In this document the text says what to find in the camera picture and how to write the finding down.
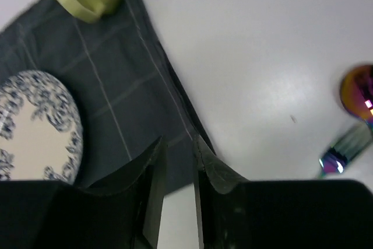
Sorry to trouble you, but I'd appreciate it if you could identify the iridescent fork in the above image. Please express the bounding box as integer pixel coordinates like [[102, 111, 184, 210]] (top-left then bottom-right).
[[317, 122, 372, 178]]

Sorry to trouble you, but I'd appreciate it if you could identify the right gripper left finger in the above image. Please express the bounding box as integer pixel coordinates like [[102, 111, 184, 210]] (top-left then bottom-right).
[[1, 138, 167, 248]]

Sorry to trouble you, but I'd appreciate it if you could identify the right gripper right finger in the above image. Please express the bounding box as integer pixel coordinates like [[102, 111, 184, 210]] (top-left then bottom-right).
[[193, 136, 372, 248]]

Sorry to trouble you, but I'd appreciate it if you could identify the blue floral ceramic plate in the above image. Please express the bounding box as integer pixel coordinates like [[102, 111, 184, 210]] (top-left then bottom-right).
[[1, 70, 83, 184]]

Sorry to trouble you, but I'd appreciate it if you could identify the iridescent blue spoon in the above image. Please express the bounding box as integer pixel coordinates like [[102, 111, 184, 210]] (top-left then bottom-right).
[[339, 63, 372, 124]]

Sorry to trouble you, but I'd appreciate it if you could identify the dark checked cloth placemat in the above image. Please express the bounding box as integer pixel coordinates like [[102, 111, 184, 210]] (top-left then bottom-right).
[[1, 0, 206, 193]]

